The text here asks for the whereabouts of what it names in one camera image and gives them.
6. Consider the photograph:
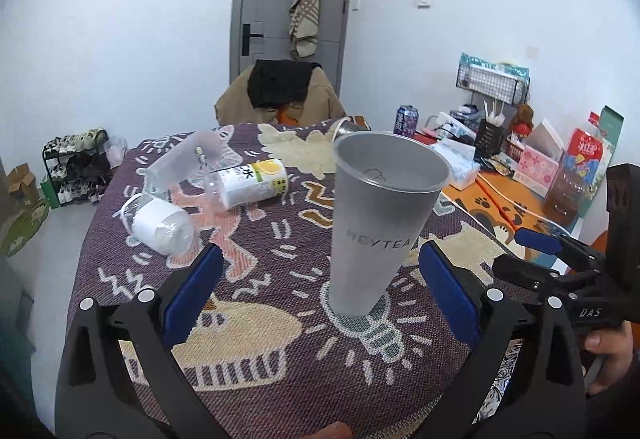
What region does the purple printed blanket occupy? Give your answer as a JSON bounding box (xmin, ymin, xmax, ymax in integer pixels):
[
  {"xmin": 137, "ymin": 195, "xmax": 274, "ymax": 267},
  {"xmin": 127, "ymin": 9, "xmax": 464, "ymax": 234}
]
[{"xmin": 65, "ymin": 118, "xmax": 531, "ymax": 439}]

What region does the black pen holder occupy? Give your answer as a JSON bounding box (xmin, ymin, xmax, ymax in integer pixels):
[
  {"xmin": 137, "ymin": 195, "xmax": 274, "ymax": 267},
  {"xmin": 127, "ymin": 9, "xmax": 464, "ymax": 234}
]
[{"xmin": 474, "ymin": 118, "xmax": 508, "ymax": 156}]

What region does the black shoe rack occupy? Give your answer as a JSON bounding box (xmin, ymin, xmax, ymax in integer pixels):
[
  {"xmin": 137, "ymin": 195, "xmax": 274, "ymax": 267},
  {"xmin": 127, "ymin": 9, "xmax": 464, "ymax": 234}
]
[{"xmin": 42, "ymin": 128, "xmax": 113, "ymax": 209}]

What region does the black cloth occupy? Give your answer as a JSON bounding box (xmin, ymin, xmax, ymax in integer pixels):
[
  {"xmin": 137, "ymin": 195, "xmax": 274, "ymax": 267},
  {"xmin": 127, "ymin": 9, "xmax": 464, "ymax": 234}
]
[{"xmin": 247, "ymin": 59, "xmax": 323, "ymax": 110}]

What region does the white power strip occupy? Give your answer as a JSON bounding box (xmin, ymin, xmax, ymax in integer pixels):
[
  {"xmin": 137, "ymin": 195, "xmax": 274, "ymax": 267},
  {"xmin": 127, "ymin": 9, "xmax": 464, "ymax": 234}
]
[{"xmin": 425, "ymin": 112, "xmax": 476, "ymax": 142}]

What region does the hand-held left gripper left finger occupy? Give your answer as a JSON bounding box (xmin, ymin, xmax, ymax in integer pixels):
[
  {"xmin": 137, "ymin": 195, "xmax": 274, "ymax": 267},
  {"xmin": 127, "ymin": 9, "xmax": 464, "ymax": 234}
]
[{"xmin": 54, "ymin": 243, "xmax": 226, "ymax": 439}]

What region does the person's right hand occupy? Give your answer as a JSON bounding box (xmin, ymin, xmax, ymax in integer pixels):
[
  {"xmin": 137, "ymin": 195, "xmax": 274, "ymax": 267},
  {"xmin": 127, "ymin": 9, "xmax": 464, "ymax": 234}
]
[{"xmin": 582, "ymin": 319, "xmax": 640, "ymax": 397}]

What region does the white cable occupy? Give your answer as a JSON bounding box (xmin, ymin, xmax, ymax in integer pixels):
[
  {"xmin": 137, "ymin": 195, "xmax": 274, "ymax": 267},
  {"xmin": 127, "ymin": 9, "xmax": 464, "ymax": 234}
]
[{"xmin": 475, "ymin": 174, "xmax": 571, "ymax": 236}]

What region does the green round rug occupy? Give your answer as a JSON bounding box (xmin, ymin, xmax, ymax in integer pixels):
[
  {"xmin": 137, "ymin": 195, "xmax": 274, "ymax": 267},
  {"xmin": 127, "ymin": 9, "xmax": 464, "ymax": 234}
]
[{"xmin": 0, "ymin": 199, "xmax": 51, "ymax": 257}]

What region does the brown plush toy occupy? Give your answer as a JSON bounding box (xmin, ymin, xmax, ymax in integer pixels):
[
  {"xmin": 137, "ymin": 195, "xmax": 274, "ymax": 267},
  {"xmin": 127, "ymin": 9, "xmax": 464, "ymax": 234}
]
[{"xmin": 510, "ymin": 104, "xmax": 535, "ymax": 136}]

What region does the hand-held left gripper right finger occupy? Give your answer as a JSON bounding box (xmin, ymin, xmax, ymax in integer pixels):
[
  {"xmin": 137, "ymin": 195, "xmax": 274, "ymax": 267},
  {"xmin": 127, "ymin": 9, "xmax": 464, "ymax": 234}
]
[{"xmin": 414, "ymin": 241, "xmax": 587, "ymax": 439}]

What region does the clear plastic container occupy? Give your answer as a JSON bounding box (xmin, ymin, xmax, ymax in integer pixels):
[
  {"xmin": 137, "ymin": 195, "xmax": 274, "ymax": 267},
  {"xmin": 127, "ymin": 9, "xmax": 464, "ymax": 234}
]
[{"xmin": 542, "ymin": 169, "xmax": 590, "ymax": 220}]

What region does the red snack bag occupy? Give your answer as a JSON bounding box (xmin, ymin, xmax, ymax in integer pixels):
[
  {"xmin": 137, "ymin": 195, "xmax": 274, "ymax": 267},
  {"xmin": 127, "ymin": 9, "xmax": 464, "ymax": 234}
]
[{"xmin": 562, "ymin": 128, "xmax": 616, "ymax": 200}]

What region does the tissue pack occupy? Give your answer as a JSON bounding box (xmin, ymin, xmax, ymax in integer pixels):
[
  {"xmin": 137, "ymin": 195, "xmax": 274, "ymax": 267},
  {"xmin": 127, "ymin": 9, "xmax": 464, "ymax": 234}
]
[{"xmin": 432, "ymin": 142, "xmax": 481, "ymax": 190}]

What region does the clear plastic bag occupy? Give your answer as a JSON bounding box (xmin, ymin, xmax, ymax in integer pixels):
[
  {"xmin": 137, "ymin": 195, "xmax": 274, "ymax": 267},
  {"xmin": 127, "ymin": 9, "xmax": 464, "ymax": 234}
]
[{"xmin": 102, "ymin": 135, "xmax": 130, "ymax": 169}]

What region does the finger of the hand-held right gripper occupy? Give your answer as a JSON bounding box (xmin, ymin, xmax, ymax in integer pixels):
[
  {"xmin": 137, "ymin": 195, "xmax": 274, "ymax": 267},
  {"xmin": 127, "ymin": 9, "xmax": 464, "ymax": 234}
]
[
  {"xmin": 492, "ymin": 255, "xmax": 603, "ymax": 306},
  {"xmin": 514, "ymin": 227, "xmax": 608, "ymax": 271}
]

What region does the grey door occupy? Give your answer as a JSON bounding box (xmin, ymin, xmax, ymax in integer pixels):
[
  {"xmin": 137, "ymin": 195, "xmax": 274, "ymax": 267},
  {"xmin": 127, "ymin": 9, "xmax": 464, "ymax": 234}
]
[{"xmin": 229, "ymin": 0, "xmax": 357, "ymax": 96}]

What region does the grey cup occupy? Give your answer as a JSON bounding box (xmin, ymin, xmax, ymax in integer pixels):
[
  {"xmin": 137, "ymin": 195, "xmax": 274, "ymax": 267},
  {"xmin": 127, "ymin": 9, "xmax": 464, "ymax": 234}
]
[{"xmin": 327, "ymin": 132, "xmax": 453, "ymax": 317}]

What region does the pink patterned box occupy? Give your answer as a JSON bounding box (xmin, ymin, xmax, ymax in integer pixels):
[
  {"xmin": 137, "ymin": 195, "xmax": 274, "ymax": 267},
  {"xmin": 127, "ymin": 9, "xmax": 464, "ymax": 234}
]
[{"xmin": 515, "ymin": 144, "xmax": 558, "ymax": 196}]

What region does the purple drink can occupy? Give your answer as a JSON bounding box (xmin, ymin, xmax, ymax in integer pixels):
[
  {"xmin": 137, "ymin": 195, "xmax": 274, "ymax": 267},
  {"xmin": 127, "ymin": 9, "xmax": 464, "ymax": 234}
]
[{"xmin": 395, "ymin": 105, "xmax": 419, "ymax": 136}]

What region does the clear cup with yellow label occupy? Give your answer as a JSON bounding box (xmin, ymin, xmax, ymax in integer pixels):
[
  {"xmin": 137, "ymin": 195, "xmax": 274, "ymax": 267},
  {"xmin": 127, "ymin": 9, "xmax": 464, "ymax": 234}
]
[{"xmin": 202, "ymin": 158, "xmax": 290, "ymax": 212}]

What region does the orange desk mat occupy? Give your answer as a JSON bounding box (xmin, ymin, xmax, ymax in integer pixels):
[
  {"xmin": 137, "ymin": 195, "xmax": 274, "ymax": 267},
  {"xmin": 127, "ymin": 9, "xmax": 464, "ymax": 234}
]
[{"xmin": 445, "ymin": 169, "xmax": 581, "ymax": 262}]

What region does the green carton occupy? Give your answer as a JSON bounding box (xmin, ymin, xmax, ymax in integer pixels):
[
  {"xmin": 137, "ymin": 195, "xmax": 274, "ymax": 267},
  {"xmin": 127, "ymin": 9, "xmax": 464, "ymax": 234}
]
[{"xmin": 590, "ymin": 106, "xmax": 625, "ymax": 146}]

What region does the black door handle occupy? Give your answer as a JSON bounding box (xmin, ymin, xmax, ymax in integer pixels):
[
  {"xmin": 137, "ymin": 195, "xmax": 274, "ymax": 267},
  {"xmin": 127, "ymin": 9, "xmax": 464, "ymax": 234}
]
[{"xmin": 241, "ymin": 23, "xmax": 264, "ymax": 56}]

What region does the chair with draped jackets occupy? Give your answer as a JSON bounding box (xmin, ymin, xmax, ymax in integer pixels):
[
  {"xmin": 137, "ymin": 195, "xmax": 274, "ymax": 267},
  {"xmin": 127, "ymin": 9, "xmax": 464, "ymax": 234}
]
[{"xmin": 215, "ymin": 64, "xmax": 347, "ymax": 126}]

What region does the frosted translucent cup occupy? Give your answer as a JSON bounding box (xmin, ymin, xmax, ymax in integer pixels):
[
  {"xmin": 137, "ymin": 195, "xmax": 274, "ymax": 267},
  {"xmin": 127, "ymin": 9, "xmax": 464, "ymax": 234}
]
[{"xmin": 147, "ymin": 130, "xmax": 226, "ymax": 200}]

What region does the clear cup with white sleeve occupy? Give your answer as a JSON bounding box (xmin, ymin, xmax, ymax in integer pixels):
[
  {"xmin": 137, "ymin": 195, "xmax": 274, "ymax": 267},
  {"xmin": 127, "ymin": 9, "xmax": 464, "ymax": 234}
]
[{"xmin": 120, "ymin": 193, "xmax": 197, "ymax": 256}]

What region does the white paper box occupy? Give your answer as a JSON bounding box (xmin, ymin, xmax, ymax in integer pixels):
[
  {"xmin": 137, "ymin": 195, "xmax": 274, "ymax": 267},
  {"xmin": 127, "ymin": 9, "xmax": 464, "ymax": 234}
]
[{"xmin": 520, "ymin": 119, "xmax": 568, "ymax": 161}]

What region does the clear brownish cup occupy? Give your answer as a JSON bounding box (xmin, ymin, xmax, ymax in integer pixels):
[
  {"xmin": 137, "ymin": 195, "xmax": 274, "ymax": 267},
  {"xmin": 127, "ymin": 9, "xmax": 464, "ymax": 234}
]
[{"xmin": 327, "ymin": 118, "xmax": 372, "ymax": 142}]

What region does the plaid towel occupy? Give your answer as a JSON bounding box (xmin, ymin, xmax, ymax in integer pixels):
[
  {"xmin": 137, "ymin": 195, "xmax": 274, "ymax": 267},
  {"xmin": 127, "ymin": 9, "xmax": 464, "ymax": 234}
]
[{"xmin": 288, "ymin": 0, "xmax": 322, "ymax": 60}]

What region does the black wire basket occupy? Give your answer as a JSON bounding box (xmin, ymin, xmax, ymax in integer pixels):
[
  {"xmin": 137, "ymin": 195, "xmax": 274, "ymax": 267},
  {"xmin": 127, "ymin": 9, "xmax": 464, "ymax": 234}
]
[{"xmin": 455, "ymin": 53, "xmax": 531, "ymax": 106}]

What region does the cardboard box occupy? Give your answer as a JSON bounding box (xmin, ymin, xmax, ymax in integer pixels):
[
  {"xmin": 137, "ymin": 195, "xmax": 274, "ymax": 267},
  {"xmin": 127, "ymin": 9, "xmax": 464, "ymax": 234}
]
[{"xmin": 6, "ymin": 163, "xmax": 37, "ymax": 200}]

